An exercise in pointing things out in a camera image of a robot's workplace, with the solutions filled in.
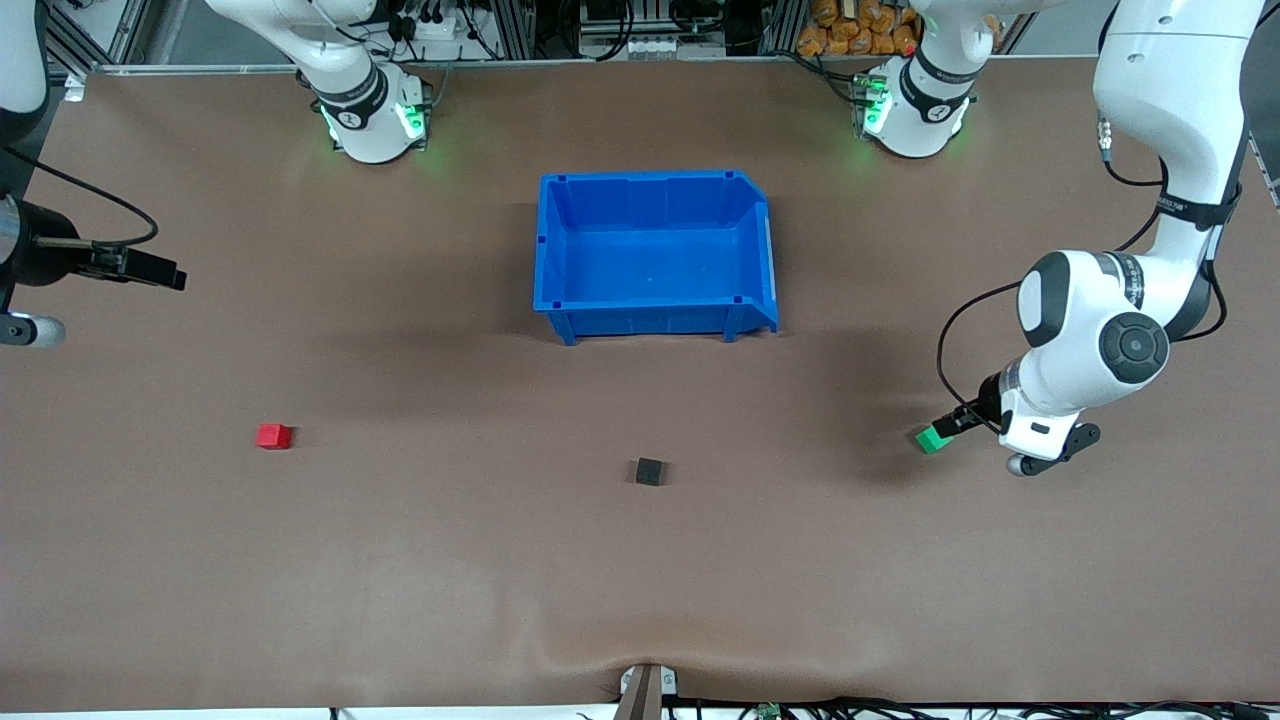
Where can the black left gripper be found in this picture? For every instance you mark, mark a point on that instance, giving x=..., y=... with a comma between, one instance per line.
x=984, y=404

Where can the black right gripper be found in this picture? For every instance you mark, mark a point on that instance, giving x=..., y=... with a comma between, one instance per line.
x=45, y=260

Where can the small green cube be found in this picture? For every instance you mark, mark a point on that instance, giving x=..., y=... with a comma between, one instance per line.
x=927, y=442

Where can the small red cube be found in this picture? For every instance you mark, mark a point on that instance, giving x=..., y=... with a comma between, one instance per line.
x=272, y=436

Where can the small black cube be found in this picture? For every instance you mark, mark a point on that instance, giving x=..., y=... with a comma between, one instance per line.
x=649, y=472

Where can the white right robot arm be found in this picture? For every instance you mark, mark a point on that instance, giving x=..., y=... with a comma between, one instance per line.
x=365, y=120

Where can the blue plastic storage bin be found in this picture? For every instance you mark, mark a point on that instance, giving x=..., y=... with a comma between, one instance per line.
x=650, y=260

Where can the white power strip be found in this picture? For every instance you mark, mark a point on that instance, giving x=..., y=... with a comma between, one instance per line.
x=430, y=27

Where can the pile of orange items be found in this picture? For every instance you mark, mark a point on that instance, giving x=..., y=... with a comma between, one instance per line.
x=850, y=38

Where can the brown table mat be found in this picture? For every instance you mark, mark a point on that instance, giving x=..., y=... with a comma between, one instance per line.
x=400, y=560

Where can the small white corner bracket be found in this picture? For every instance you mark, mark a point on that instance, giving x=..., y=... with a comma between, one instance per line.
x=74, y=88

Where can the aluminium frame strut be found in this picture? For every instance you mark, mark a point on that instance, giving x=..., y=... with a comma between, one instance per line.
x=785, y=25
x=1268, y=170
x=125, y=35
x=515, y=30

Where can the brown camera mount bar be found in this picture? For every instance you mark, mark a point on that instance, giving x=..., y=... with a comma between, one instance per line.
x=645, y=695

